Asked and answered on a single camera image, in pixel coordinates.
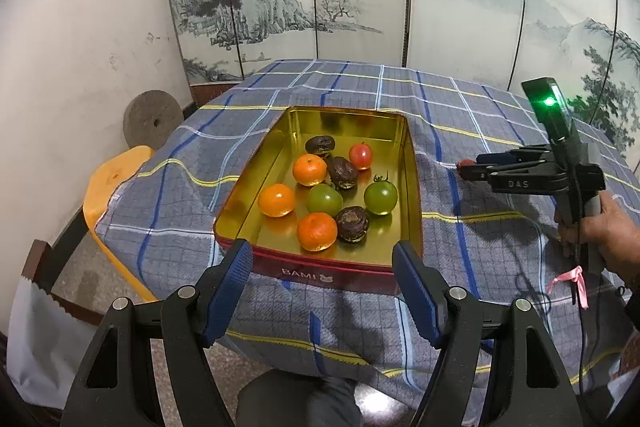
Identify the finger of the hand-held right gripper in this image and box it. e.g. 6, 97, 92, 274
460, 161, 556, 180
475, 147, 553, 164

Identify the pink ribbon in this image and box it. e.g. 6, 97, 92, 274
547, 266, 588, 310

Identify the round grey millstone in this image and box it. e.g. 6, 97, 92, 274
123, 90, 185, 152

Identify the black cable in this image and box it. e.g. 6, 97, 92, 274
570, 252, 628, 400

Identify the person's patterned clothing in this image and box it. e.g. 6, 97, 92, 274
612, 342, 640, 388

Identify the red and gold tin box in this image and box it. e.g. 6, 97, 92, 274
212, 105, 425, 297

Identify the dark wrinkled passion fruit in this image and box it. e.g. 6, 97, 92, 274
335, 206, 371, 244
305, 135, 336, 156
326, 156, 359, 190

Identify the green tomato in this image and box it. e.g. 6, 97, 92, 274
363, 173, 399, 216
306, 184, 345, 215

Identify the person's right hand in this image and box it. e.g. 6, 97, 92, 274
554, 194, 633, 288

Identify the orange mandarin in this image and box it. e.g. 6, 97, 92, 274
297, 212, 339, 253
292, 153, 328, 188
258, 183, 297, 218

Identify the person's right forearm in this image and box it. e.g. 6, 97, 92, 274
620, 237, 640, 300

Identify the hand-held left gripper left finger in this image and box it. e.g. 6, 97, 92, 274
60, 238, 254, 427

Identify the blue plaid tablecloth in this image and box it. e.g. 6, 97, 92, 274
94, 59, 640, 395

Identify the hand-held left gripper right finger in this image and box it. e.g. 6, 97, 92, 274
391, 241, 583, 427

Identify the white paper bag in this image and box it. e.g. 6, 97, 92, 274
7, 277, 106, 408

